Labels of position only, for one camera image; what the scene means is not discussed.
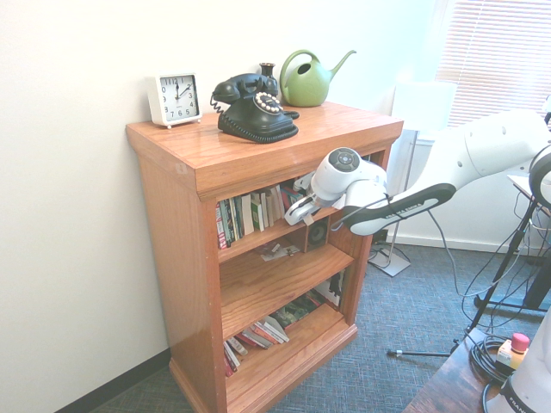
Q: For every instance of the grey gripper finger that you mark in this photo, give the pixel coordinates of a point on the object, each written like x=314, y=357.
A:
x=304, y=196

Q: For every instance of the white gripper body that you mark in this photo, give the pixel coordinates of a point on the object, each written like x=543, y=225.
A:
x=301, y=211

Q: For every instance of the teal red Madeline book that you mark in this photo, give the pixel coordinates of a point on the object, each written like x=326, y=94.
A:
x=290, y=195

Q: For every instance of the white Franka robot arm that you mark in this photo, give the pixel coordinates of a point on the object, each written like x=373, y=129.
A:
x=495, y=142

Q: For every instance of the cream book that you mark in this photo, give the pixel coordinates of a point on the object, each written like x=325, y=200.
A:
x=266, y=210
x=276, y=204

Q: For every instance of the small black speaker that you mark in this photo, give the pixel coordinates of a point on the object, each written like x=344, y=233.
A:
x=318, y=234

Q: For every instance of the bright green book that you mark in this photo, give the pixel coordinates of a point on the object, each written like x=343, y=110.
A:
x=258, y=217

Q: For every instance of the tall white book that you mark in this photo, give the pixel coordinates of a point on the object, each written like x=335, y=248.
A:
x=247, y=214

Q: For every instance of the dark green spine book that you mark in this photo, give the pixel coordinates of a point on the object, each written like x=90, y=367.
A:
x=234, y=219

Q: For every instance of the red spine book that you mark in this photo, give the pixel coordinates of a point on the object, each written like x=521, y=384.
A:
x=222, y=226

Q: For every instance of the black and white patterned book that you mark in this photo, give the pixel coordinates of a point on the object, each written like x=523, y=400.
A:
x=332, y=289

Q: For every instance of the black rotary telephone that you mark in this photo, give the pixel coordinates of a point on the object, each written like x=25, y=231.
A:
x=254, y=120

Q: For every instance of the dark green flat book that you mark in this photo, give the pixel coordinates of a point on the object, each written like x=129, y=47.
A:
x=297, y=312

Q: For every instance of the green watering can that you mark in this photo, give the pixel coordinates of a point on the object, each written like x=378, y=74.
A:
x=303, y=88

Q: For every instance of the small dark vase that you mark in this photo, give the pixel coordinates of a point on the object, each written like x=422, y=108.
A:
x=267, y=71

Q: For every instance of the wooden bookshelf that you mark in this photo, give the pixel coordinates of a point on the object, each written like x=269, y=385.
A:
x=172, y=258

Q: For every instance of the white floor lamp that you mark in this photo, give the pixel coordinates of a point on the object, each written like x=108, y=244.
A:
x=424, y=105

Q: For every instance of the white square alarm clock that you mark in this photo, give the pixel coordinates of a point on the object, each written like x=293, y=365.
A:
x=176, y=101

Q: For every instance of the black tripod stand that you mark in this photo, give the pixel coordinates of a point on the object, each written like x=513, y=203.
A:
x=490, y=289

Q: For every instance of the dark wooden table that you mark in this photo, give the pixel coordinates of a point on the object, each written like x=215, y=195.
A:
x=452, y=387

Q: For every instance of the window blinds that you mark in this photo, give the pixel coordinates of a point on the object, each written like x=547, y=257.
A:
x=495, y=56

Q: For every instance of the yellow emergency stop button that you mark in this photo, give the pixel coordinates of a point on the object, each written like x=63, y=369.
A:
x=514, y=353

